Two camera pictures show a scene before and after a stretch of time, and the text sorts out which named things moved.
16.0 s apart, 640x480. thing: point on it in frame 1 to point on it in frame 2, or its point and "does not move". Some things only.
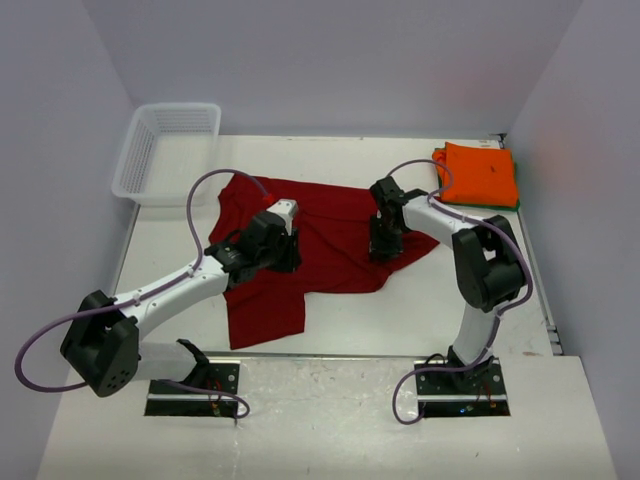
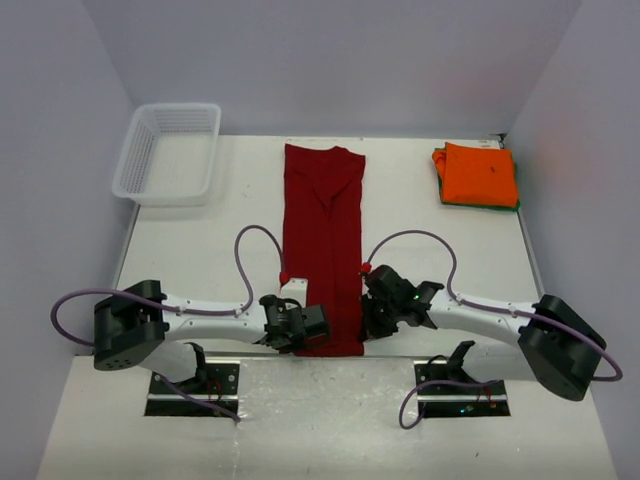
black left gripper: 291,258 to 296,344
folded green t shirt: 508,208 does not move
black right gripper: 389,250 to 371,329
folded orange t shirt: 481,175 does not move
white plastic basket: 166,148 does not move
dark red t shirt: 335,254 to 323,238
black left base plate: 164,400 does not move
